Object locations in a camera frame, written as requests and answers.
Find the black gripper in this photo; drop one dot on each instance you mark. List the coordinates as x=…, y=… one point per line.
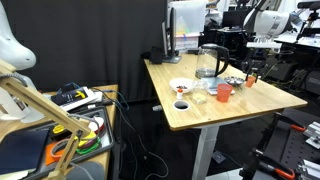
x=257, y=57

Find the small orange cup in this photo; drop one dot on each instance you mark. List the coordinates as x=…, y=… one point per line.
x=250, y=82

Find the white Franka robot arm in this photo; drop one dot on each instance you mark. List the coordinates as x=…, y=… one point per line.
x=270, y=21

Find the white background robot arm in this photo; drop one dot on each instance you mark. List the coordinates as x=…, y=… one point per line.
x=13, y=53

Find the small white bowl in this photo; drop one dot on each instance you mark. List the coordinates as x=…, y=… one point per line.
x=174, y=106

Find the metal strainer dish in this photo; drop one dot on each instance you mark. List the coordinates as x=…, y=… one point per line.
x=234, y=81

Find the glass electric kettle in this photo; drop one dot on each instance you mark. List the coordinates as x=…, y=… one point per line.
x=222, y=58

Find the white kitchen scale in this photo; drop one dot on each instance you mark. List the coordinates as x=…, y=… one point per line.
x=215, y=81

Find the black equipment rack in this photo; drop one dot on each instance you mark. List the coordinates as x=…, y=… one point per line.
x=233, y=36

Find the clear glass jar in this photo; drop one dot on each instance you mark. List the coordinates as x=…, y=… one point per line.
x=200, y=90

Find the pale yellow grains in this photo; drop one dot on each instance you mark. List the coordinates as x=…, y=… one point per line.
x=200, y=98

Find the black orange bar clamp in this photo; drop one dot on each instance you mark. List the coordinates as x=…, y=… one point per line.
x=295, y=127
x=283, y=173

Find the dark red beans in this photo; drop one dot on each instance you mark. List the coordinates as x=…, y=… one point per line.
x=181, y=87

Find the small white orange-capped bottle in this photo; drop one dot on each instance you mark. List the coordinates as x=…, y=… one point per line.
x=179, y=95

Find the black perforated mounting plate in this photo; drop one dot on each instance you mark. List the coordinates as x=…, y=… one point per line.
x=290, y=150

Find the computer monitor on table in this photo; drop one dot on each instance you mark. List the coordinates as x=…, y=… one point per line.
x=188, y=15

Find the black computer monitor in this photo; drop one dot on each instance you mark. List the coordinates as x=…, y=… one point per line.
x=172, y=33

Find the white desk leg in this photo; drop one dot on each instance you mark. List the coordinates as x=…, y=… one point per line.
x=204, y=150

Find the small black box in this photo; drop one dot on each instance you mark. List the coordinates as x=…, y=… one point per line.
x=155, y=55

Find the black plastic tray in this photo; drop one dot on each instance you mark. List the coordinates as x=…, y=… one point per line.
x=108, y=133

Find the white flat device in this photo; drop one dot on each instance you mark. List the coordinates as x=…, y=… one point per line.
x=95, y=97

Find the black curtain partition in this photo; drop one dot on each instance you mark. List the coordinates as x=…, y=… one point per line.
x=83, y=40

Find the green tape roll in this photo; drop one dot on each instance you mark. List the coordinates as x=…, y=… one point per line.
x=91, y=149

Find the black booklet yellow logo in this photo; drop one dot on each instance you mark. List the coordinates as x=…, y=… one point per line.
x=68, y=96

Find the black yellow tape roll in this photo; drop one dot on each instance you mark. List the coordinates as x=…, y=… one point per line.
x=58, y=131

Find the wooden articulated stand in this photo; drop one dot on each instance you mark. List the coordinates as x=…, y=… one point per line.
x=36, y=100

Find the orange tape roll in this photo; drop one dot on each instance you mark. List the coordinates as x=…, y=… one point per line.
x=50, y=156

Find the dark blue pad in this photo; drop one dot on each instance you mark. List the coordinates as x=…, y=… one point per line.
x=20, y=150

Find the silver aluminium bracket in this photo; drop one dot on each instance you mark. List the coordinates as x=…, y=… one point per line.
x=313, y=135
x=310, y=170

